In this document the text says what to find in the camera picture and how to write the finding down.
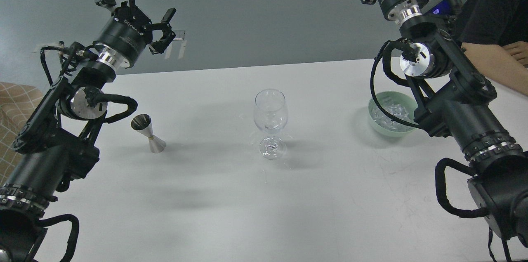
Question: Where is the person forearm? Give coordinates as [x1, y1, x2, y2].
[462, 42, 528, 96]

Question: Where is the person black shirt torso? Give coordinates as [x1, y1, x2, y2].
[452, 0, 528, 46]

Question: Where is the clear wine glass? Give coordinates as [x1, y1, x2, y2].
[253, 88, 289, 160]

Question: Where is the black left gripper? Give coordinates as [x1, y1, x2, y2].
[94, 0, 177, 68]

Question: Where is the clear ice cubes pile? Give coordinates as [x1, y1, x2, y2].
[369, 103, 414, 132]

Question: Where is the person hand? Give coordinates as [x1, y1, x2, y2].
[502, 41, 528, 68]

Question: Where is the steel double jigger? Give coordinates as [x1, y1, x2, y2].
[130, 114, 166, 153]

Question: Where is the tan checkered sofa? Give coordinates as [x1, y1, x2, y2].
[0, 82, 43, 185]

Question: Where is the pale green bowl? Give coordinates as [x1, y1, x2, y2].
[368, 91, 417, 137]

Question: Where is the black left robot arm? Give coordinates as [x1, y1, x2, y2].
[0, 0, 177, 262]

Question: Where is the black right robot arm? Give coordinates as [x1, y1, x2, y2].
[360, 0, 528, 262]

